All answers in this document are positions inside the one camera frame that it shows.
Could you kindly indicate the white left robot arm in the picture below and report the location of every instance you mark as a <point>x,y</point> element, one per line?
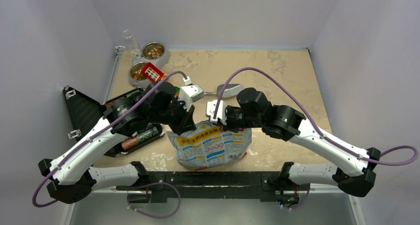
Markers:
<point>72,176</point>

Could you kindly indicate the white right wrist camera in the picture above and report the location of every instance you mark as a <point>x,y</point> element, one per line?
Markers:
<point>216,114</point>

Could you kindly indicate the red toy block frame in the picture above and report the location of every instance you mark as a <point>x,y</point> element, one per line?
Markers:
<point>152,73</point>

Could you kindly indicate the silver metal scoop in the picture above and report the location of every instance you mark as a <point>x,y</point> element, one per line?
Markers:
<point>231,91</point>

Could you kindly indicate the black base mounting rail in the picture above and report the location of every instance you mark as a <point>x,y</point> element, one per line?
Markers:
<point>265,186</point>

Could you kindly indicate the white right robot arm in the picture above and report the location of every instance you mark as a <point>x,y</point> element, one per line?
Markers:
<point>346,167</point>

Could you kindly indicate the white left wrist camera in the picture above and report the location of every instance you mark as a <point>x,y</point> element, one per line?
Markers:
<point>190,93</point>

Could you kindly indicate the clear water bottle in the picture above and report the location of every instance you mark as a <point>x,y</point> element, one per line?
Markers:
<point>131,44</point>

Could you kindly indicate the colourful pet food bag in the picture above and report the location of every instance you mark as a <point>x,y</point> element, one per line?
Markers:
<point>208,146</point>

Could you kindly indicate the black poker chip case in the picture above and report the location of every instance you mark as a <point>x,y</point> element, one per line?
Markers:
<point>84,112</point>

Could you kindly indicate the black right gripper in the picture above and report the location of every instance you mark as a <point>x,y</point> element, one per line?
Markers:
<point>229,126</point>

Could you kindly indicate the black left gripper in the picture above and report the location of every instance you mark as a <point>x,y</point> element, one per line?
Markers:
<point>186,122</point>

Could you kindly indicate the grey double pet bowl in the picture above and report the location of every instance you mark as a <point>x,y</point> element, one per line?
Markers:
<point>153,52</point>

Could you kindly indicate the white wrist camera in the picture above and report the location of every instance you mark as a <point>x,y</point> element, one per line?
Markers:
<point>216,114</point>
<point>190,93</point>

